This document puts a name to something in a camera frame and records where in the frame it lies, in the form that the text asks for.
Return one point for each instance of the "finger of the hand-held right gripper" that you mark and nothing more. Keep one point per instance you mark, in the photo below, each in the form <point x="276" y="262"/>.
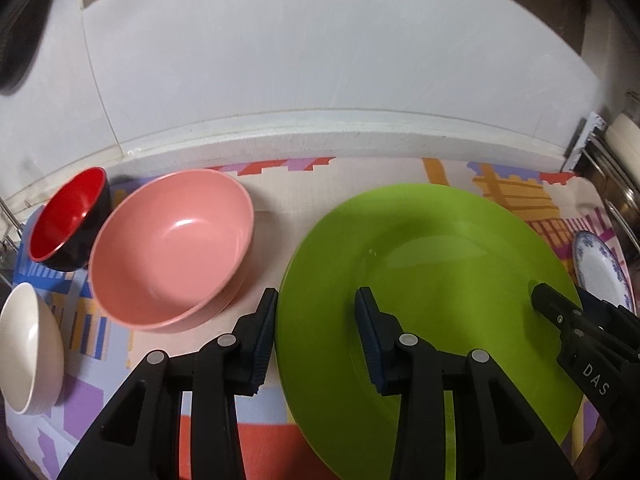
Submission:
<point x="607" y="312"/>
<point x="550" y="305"/>

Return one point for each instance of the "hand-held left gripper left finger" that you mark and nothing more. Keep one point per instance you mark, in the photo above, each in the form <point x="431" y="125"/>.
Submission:
<point x="262" y="340"/>

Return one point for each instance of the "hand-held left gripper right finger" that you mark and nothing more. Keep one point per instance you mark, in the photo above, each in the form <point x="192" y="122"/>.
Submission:
<point x="371" y="345"/>

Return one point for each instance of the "blue patterned white plate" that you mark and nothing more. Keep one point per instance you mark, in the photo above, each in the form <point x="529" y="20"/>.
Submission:
<point x="597" y="265"/>

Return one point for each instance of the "green plate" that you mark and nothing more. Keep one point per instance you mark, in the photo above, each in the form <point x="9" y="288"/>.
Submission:
<point x="440" y="260"/>

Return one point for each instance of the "pink bowl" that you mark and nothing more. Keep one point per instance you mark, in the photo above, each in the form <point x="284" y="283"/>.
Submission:
<point x="175" y="240"/>

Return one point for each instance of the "white bowl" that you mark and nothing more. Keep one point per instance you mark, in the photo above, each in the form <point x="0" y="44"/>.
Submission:
<point x="30" y="350"/>

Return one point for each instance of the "red and black bowl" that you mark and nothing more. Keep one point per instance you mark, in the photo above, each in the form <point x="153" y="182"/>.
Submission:
<point x="65" y="215"/>

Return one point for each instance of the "colourful printed mat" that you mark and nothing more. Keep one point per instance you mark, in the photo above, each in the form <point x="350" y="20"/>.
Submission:
<point x="300" y="220"/>

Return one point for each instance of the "metal dish rack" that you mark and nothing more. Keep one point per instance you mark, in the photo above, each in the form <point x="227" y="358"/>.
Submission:
<point x="600" y="185"/>

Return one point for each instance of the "cream cylindrical container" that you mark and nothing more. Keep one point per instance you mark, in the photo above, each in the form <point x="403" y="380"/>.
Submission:
<point x="622" y="135"/>

